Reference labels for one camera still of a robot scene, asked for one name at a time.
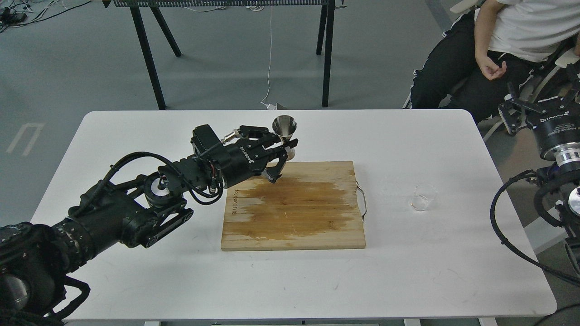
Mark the steel double jigger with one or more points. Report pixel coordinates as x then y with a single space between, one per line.
284 127

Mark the wooden cutting board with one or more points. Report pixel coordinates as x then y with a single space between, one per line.
312 206

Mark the seated person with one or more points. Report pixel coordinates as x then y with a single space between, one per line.
501 42

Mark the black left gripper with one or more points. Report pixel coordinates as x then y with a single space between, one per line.
249 156

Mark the black metal frame table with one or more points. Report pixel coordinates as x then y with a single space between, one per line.
217 43

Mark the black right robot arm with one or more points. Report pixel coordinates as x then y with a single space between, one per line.
556 201

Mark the small clear glass cup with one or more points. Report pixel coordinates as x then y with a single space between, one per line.
423 196

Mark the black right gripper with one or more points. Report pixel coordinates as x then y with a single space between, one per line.
557 131

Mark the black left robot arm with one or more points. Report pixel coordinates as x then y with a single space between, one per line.
138 202

